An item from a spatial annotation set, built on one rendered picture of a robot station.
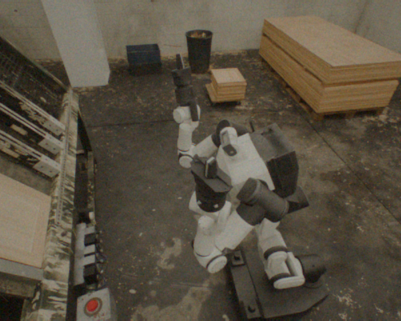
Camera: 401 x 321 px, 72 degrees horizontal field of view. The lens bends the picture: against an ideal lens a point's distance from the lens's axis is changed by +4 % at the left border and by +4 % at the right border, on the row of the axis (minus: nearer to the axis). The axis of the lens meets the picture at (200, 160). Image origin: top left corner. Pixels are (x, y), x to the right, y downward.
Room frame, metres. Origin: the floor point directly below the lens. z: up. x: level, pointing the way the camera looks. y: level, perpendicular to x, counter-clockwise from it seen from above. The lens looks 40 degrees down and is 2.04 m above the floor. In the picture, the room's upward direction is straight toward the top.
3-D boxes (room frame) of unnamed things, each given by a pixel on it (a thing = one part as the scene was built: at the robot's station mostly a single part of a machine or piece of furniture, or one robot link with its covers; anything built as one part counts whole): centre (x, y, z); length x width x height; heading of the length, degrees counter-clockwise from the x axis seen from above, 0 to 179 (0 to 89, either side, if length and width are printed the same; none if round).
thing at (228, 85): (3.98, -0.38, 0.20); 0.61 x 0.53 x 0.40; 9
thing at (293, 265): (0.92, -0.57, 0.28); 0.21 x 0.20 x 0.13; 99
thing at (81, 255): (0.84, 0.61, 0.69); 0.50 x 0.14 x 0.24; 18
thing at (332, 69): (4.55, -1.91, 0.39); 2.46 x 1.05 x 0.78; 9
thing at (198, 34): (5.23, 0.02, 0.33); 0.52 x 0.51 x 0.65; 9
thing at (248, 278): (0.92, -0.54, 0.19); 0.64 x 0.52 x 0.33; 99
